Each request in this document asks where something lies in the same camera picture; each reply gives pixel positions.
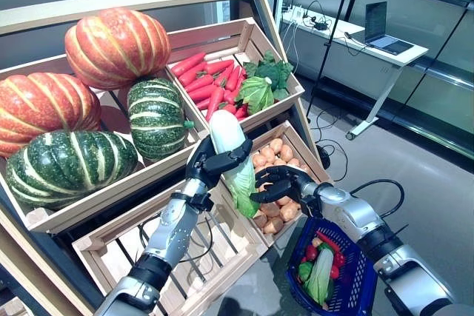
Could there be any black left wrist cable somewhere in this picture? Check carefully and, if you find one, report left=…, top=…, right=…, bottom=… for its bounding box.
left=138, top=212, right=215, bottom=263

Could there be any wooden potato crate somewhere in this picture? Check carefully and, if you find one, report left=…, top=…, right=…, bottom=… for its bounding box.
left=218, top=120, right=333, bottom=249

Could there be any red chili pepper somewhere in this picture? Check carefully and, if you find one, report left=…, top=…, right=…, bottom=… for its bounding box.
left=331, top=252, right=346, bottom=280

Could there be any wooden carrot crate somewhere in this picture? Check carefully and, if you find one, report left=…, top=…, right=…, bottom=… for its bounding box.
left=165, top=17, right=306, bottom=134

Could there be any small green pepper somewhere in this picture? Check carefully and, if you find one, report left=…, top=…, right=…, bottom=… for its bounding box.
left=298, top=262, right=314, bottom=282

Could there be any napa cabbage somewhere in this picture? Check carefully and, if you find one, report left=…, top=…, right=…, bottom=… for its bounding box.
left=303, top=247, right=336, bottom=306
left=208, top=109, right=261, bottom=220

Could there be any black cable bundle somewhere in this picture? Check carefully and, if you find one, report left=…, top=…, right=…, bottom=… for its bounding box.
left=301, top=0, right=333, bottom=33

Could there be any small green striped pumpkin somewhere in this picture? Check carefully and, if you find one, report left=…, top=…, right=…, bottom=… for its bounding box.
left=127, top=78, right=196, bottom=163

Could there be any wooden vegetable display stand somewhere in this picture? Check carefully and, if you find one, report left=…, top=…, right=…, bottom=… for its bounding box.
left=0, top=0, right=323, bottom=316

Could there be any orange striped pumpkin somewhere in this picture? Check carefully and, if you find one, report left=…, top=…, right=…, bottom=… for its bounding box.
left=64, top=7, right=172, bottom=91
left=0, top=72, right=102, bottom=160

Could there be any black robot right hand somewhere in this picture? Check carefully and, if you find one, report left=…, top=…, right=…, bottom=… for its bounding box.
left=250, top=164, right=318, bottom=217

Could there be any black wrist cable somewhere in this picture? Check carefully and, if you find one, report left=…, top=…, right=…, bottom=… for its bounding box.
left=347, top=178, right=405, bottom=221
left=138, top=212, right=215, bottom=263

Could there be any black floor adapter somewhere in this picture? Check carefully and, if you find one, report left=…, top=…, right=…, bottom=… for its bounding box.
left=316, top=144, right=333, bottom=169

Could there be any light green round cabbage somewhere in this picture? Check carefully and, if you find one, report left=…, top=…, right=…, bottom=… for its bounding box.
left=235, top=75, right=276, bottom=116

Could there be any white folding table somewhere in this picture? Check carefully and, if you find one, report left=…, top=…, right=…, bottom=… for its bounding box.
left=280, top=12, right=430, bottom=142

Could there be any black tripod stand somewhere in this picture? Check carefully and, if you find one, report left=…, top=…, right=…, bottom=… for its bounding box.
left=306, top=0, right=358, bottom=124

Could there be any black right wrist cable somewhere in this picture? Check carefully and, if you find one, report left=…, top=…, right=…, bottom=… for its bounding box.
left=347, top=178, right=405, bottom=221

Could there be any large green striped pumpkin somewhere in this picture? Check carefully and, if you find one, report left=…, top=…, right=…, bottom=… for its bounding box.
left=5, top=130, right=139, bottom=212

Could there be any grey laptop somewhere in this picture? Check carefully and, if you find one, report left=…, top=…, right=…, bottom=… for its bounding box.
left=364, top=0, right=415, bottom=55

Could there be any long red carrot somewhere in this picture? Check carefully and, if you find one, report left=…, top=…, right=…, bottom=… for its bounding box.
left=316, top=229, right=346, bottom=258

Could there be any blue plastic shopping basket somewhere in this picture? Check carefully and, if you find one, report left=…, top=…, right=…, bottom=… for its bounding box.
left=284, top=215, right=378, bottom=316

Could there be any dark green leafy broccoli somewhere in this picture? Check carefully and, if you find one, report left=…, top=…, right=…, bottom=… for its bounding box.
left=242, top=50, right=295, bottom=101

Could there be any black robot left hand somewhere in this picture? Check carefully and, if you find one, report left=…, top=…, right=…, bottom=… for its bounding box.
left=184, top=132, right=254, bottom=192

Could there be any wooden napa cabbage crate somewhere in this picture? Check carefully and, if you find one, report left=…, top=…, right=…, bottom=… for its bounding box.
left=72, top=178, right=268, bottom=316

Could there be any black floor cable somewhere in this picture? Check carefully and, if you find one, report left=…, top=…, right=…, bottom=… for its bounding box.
left=310, top=107, right=351, bottom=184

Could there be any wooden pumpkin crate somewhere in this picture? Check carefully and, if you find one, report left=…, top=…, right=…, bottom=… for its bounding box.
left=0, top=53, right=210, bottom=235

